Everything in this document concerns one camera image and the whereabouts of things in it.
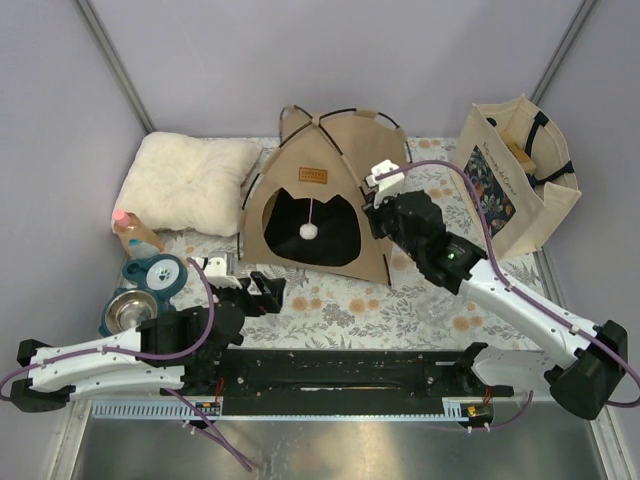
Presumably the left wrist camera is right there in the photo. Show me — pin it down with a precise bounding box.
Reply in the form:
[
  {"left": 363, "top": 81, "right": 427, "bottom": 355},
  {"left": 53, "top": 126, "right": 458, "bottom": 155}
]
[{"left": 194, "top": 252, "right": 233, "bottom": 278}]

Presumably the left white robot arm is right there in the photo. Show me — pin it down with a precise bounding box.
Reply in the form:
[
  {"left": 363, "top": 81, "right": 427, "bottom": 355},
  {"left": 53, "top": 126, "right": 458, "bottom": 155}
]
[{"left": 1, "top": 268, "right": 286, "bottom": 413}]

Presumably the purple cable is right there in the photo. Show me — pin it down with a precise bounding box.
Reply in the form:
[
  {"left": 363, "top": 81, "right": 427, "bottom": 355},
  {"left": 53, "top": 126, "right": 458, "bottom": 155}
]
[
  {"left": 372, "top": 160, "right": 640, "bottom": 434},
  {"left": 0, "top": 257, "right": 254, "bottom": 472}
]

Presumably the beige fabric pet tent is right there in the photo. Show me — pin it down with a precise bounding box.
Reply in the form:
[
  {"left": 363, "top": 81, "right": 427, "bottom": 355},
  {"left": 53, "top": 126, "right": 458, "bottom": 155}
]
[{"left": 238, "top": 103, "right": 414, "bottom": 286}]

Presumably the black tent pole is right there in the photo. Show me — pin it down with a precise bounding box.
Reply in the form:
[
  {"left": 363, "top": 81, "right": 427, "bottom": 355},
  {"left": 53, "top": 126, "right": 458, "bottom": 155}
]
[
  {"left": 279, "top": 104, "right": 391, "bottom": 284},
  {"left": 242, "top": 104, "right": 411, "bottom": 217}
]

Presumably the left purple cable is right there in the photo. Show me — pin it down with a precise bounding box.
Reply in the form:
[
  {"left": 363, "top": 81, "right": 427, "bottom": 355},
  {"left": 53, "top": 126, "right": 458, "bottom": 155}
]
[{"left": 0, "top": 257, "right": 254, "bottom": 472}]

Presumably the teal double pet bowl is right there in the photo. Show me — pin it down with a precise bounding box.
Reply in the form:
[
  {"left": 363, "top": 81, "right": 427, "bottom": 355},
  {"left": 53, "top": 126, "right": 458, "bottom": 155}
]
[{"left": 98, "top": 254, "right": 188, "bottom": 337}]

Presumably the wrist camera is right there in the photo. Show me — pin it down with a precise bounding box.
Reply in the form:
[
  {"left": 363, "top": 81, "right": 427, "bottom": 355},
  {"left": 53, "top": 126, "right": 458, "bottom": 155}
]
[
  {"left": 365, "top": 159, "right": 405, "bottom": 207},
  {"left": 194, "top": 252, "right": 233, "bottom": 278}
]

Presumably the white fluffy cushion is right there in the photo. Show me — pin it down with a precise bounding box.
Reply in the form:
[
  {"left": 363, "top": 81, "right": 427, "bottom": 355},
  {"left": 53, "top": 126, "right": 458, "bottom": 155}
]
[{"left": 114, "top": 132, "right": 262, "bottom": 237}]

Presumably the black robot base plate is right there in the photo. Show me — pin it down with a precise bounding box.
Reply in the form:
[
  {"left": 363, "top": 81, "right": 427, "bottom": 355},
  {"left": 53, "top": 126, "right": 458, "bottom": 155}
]
[{"left": 179, "top": 344, "right": 514, "bottom": 400}]

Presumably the wooden block in bag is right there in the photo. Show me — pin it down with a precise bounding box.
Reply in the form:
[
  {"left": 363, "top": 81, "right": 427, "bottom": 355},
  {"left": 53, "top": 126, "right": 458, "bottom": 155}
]
[{"left": 500, "top": 130, "right": 536, "bottom": 175}]

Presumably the floral patterned table mat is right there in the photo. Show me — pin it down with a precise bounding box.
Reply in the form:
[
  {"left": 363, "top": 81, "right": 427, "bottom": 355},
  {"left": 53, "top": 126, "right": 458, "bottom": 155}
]
[{"left": 160, "top": 137, "right": 546, "bottom": 351}]

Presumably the pink capped plastic bottle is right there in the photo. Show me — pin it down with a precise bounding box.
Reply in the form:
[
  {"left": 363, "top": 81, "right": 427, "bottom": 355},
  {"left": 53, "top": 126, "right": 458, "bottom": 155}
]
[{"left": 112, "top": 209, "right": 164, "bottom": 259}]

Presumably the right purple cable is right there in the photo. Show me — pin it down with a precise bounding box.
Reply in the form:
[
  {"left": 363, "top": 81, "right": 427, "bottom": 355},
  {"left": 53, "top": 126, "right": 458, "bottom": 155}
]
[{"left": 372, "top": 160, "right": 640, "bottom": 434}]

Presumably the white slotted cable duct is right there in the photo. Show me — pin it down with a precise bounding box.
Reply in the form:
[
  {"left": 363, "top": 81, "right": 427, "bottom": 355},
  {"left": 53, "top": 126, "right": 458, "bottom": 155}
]
[{"left": 92, "top": 392, "right": 493, "bottom": 422}]

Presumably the cream floral tote bag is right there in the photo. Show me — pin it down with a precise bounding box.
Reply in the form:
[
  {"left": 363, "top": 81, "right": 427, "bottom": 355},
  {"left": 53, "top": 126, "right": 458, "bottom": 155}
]
[{"left": 453, "top": 96, "right": 581, "bottom": 259}]

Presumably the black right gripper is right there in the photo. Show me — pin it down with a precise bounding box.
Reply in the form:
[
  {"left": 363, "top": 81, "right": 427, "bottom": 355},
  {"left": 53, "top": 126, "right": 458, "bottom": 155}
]
[{"left": 363, "top": 186, "right": 424, "bottom": 262}]

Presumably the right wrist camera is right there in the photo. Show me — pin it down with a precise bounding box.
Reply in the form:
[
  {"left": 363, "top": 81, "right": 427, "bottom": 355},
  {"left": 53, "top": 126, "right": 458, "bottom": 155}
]
[{"left": 365, "top": 159, "right": 405, "bottom": 207}]

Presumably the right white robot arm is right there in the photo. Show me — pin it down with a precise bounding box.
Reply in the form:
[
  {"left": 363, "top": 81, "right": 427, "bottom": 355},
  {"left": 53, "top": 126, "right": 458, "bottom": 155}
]
[{"left": 363, "top": 191, "right": 628, "bottom": 420}]

